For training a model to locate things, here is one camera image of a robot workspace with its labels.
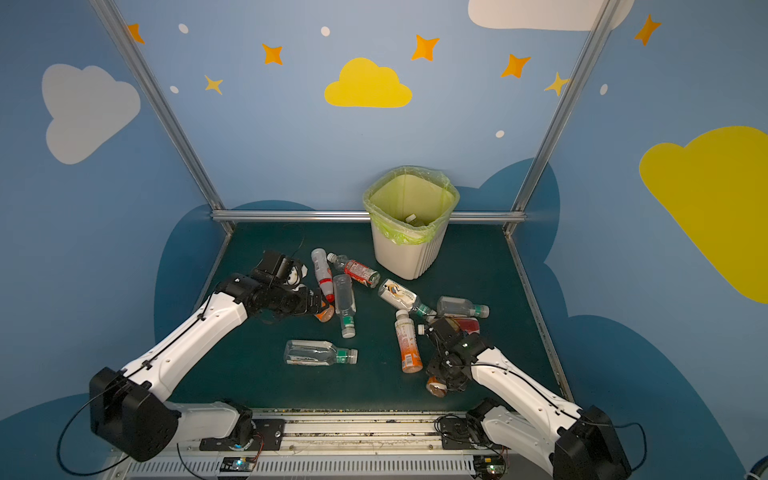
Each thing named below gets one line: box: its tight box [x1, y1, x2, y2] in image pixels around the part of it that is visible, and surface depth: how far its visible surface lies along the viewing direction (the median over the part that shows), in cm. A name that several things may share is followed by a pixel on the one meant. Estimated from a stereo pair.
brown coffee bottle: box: [426, 376, 448, 398], surface depth 80 cm
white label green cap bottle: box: [378, 279, 438, 319], surface depth 98 cm
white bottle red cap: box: [311, 248, 335, 304], surface depth 105 cm
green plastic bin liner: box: [362, 165, 461, 245], surface depth 97 cm
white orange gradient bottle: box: [394, 309, 424, 374], surface depth 88 cm
